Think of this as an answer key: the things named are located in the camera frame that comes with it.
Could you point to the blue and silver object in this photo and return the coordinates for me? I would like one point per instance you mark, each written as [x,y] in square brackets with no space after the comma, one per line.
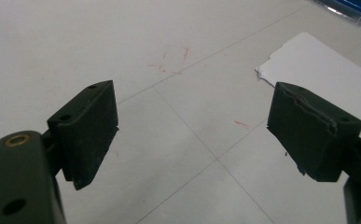
[352,7]

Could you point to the white paper sheet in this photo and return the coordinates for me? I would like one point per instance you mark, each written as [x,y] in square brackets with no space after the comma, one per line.
[321,71]

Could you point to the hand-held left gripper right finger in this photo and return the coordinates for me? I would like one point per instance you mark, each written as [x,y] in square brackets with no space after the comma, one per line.
[308,137]

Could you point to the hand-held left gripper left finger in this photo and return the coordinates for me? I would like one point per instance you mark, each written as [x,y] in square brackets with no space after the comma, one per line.
[85,133]

